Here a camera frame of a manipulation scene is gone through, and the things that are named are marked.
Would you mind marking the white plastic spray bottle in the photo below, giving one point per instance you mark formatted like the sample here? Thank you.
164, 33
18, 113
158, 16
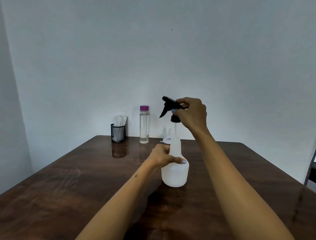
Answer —
175, 173

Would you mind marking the person's right hand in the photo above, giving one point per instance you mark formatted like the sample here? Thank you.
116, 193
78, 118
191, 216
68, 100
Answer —
195, 115

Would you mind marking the person's right forearm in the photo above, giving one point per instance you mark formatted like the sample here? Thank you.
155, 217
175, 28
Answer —
234, 192

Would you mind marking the small white funnel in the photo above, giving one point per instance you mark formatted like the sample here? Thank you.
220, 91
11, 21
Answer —
167, 139

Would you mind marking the clear bottle with purple cap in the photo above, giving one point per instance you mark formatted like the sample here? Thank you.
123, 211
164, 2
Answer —
144, 126

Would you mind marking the white paper packets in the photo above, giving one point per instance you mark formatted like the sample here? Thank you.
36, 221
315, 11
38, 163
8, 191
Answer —
120, 120

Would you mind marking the person's right thumb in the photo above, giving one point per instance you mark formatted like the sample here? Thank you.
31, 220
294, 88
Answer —
176, 113

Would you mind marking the person's left forearm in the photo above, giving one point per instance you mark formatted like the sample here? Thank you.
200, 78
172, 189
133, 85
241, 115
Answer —
123, 205

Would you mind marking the person's left hand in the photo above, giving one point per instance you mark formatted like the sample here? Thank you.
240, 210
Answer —
159, 155

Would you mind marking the black mesh pen holder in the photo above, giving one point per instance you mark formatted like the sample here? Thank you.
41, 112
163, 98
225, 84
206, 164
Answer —
118, 133

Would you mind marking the dark metal frame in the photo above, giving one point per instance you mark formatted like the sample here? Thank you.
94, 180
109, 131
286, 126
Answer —
311, 165

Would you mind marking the black spray trigger head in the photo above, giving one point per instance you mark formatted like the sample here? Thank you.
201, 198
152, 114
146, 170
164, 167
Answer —
169, 105

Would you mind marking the person's left thumb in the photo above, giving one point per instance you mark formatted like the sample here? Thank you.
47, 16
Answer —
178, 160

